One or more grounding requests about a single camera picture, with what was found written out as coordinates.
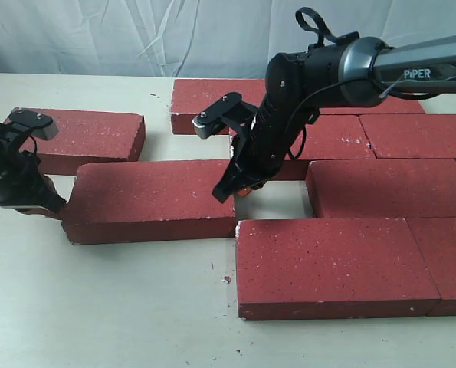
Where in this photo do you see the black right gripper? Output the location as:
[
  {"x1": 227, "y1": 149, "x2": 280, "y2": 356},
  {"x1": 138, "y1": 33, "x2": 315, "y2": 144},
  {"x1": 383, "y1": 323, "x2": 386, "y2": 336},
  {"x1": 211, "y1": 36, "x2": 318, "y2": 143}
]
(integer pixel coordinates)
[{"x1": 212, "y1": 96, "x2": 320, "y2": 203}]

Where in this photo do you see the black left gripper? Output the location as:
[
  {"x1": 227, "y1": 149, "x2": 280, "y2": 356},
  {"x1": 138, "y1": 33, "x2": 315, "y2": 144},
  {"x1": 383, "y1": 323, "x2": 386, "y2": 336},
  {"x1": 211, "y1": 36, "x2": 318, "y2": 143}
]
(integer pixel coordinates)
[{"x1": 0, "y1": 139, "x2": 67, "y2": 220}]

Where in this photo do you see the red brick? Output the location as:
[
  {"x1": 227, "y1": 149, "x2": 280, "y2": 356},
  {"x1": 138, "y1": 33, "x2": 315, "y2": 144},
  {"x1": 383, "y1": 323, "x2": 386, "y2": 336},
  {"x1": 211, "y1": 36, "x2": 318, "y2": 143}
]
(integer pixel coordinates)
[
  {"x1": 320, "y1": 97, "x2": 425, "y2": 116},
  {"x1": 170, "y1": 78, "x2": 265, "y2": 135},
  {"x1": 407, "y1": 218, "x2": 456, "y2": 317},
  {"x1": 235, "y1": 218, "x2": 441, "y2": 320},
  {"x1": 274, "y1": 115, "x2": 376, "y2": 181},
  {"x1": 62, "y1": 159, "x2": 236, "y2": 245}
]

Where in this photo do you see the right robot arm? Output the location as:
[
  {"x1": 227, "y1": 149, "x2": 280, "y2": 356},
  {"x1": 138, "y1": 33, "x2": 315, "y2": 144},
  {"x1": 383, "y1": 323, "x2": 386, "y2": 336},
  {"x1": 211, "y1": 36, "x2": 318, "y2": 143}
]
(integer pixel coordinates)
[{"x1": 212, "y1": 35, "x2": 456, "y2": 202}]

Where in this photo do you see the red brick third row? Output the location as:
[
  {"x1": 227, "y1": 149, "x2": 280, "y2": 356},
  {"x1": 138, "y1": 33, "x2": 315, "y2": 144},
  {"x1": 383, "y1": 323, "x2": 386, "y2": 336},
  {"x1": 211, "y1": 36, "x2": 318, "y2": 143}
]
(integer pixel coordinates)
[{"x1": 306, "y1": 159, "x2": 456, "y2": 219}]

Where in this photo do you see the red brick second row right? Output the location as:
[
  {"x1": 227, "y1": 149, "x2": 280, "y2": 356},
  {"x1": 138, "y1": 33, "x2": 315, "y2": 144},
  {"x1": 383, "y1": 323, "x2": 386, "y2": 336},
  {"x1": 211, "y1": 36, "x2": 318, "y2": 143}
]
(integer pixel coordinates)
[{"x1": 359, "y1": 114, "x2": 456, "y2": 161}]

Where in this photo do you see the white backdrop cloth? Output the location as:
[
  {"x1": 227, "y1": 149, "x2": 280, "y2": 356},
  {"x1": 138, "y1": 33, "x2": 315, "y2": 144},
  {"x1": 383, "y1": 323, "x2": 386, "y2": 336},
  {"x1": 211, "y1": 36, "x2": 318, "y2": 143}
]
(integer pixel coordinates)
[{"x1": 0, "y1": 0, "x2": 456, "y2": 78}]

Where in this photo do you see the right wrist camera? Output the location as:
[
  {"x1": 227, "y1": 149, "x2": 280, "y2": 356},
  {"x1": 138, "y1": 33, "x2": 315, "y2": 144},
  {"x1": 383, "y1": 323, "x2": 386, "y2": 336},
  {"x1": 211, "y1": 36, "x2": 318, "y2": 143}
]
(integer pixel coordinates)
[{"x1": 192, "y1": 92, "x2": 258, "y2": 140}]

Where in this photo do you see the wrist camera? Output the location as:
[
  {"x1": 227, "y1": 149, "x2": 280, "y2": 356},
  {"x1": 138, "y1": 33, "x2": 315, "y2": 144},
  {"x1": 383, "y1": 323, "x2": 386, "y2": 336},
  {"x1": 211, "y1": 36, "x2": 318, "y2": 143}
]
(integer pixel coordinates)
[
  {"x1": 192, "y1": 92, "x2": 258, "y2": 140},
  {"x1": 8, "y1": 109, "x2": 59, "y2": 141}
]

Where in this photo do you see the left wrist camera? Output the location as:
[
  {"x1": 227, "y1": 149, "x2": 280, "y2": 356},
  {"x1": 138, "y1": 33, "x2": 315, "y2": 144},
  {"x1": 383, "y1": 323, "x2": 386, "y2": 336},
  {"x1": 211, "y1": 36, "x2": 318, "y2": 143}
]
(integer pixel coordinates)
[{"x1": 8, "y1": 109, "x2": 59, "y2": 141}]

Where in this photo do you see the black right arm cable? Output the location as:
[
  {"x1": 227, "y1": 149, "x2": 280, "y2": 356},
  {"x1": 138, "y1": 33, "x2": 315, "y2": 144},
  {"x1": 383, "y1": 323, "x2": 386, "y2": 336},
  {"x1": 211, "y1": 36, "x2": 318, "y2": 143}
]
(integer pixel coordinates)
[{"x1": 280, "y1": 6, "x2": 456, "y2": 162}]

